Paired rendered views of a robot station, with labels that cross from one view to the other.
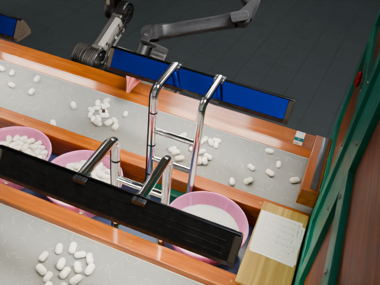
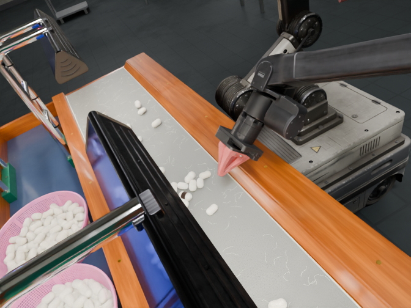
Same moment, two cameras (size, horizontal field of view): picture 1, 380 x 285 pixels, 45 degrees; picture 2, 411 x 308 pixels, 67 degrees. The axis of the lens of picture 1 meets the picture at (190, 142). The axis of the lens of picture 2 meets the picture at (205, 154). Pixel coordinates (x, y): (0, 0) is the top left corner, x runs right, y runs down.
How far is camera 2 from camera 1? 1.36 m
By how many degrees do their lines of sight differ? 42
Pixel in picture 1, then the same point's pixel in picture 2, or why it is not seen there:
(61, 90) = (170, 143)
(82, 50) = (225, 88)
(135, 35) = not seen: hidden behind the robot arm
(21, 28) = (62, 64)
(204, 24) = (396, 54)
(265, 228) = not seen: outside the picture
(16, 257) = not seen: outside the picture
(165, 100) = (291, 201)
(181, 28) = (334, 63)
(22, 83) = (142, 127)
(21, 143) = (67, 218)
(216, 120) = (379, 297)
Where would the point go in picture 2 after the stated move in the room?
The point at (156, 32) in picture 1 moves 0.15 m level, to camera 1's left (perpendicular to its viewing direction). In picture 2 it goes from (281, 71) to (223, 60)
